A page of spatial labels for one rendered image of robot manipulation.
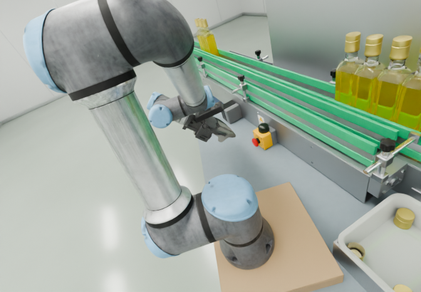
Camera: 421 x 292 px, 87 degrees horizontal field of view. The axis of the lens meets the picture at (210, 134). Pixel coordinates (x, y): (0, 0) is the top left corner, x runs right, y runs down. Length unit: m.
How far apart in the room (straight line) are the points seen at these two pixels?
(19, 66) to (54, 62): 6.07
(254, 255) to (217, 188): 0.20
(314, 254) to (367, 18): 0.68
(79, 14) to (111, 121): 0.16
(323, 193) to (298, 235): 0.19
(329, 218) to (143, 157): 0.56
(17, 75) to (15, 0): 1.48
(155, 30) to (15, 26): 6.01
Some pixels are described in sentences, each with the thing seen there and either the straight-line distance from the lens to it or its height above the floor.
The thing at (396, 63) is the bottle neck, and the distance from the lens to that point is 0.70.
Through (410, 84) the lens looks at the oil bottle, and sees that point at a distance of 0.68.
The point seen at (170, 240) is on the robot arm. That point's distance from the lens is 0.53.
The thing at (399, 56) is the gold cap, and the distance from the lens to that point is 0.69.
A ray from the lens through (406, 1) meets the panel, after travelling 0.81.
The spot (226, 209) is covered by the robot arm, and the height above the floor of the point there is 1.02.
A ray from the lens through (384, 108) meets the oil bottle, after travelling 0.74.
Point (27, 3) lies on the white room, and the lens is 6.27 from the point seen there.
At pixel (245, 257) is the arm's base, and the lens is 0.63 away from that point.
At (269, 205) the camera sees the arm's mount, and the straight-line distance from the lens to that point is 0.74.
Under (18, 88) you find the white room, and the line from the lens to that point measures 6.62.
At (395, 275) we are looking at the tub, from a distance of 0.71.
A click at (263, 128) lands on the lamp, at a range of 0.92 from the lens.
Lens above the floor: 1.41
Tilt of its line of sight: 36 degrees down
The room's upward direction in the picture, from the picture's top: 21 degrees counter-clockwise
